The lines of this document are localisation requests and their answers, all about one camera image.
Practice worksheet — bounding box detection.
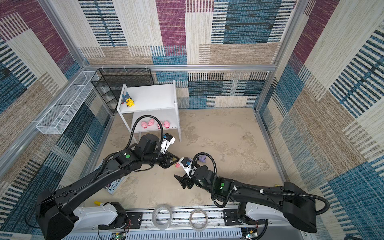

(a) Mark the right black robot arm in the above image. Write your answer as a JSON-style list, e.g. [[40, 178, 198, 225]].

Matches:
[[175, 158, 330, 233]]

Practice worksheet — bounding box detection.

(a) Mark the yellow blue pokemon toy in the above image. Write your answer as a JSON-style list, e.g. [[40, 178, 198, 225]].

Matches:
[[121, 92, 135, 108]]

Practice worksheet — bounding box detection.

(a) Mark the colourful children's book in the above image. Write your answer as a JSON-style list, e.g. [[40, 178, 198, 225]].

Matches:
[[105, 176, 129, 195]]

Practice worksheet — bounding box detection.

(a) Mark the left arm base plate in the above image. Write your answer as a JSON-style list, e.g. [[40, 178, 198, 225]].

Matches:
[[99, 212, 143, 231]]

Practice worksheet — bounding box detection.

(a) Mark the yellow white marker pen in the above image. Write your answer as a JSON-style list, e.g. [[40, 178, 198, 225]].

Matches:
[[94, 201, 104, 206]]

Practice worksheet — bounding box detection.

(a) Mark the clear tape roll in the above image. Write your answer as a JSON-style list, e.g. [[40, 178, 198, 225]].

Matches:
[[189, 209, 209, 232], [152, 204, 173, 231]]

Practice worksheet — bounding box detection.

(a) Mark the white wire mesh basket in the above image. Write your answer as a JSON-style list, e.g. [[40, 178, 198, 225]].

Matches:
[[36, 71, 95, 135]]

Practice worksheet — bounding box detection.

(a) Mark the black wire mesh rack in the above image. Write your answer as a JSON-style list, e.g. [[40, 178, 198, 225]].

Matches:
[[91, 68, 155, 114]]

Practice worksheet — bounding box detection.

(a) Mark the purple figure toy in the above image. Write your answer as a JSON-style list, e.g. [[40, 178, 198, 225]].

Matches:
[[198, 155, 207, 163]]

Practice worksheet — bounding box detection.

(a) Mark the white two-tier shelf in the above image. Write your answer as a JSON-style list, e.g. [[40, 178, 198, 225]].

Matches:
[[117, 82, 182, 140]]

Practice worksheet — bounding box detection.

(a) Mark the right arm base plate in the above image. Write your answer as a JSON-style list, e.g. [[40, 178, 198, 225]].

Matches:
[[222, 208, 267, 226]]

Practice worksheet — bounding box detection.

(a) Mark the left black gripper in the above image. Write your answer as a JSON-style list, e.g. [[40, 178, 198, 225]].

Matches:
[[142, 148, 181, 169]]

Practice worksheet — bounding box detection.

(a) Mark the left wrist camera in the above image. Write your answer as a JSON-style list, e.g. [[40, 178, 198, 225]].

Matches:
[[160, 133, 176, 155]]

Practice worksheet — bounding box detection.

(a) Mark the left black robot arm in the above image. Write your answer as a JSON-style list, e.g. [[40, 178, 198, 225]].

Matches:
[[34, 122, 178, 240]]

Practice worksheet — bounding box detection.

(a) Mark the clear tape roll right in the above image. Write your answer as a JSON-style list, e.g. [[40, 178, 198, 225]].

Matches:
[[189, 209, 209, 232]]

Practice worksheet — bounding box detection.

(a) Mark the clear tape roll left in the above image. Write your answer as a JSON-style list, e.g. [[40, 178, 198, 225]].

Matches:
[[152, 204, 173, 231]]

